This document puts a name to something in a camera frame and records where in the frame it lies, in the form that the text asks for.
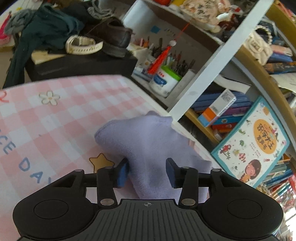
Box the black box under shoe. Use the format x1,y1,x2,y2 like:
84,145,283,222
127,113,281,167
25,51,137,81

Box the purple and pink sweater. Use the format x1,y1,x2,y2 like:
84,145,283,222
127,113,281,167
94,111,212,201

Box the children's sound book teal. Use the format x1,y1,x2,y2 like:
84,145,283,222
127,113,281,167
211,96,290,188

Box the brown leather shoe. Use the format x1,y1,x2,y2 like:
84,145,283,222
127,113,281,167
85,17,133,58

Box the usmile white orange box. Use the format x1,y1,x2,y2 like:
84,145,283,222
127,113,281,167
198,89,236,127

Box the red tassel charm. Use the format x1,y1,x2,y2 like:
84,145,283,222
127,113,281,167
147,21,191,75

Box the white quilted pearl handbag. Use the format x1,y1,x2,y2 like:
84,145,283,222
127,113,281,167
243,25,273,66

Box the cat decoration plaque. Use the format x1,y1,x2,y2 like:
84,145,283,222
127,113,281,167
180,0,233,33

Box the white wrist watch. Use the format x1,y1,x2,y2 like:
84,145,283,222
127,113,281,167
65,35,103,55

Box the pink checkered tablecloth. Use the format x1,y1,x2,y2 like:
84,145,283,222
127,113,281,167
0,74,223,241

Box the dark teal garment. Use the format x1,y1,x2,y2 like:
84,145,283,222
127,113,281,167
3,4,84,89

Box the white green pen jar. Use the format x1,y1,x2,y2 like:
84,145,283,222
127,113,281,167
149,65,182,98

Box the white bookshelf frame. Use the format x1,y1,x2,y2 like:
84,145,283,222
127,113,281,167
121,0,275,122

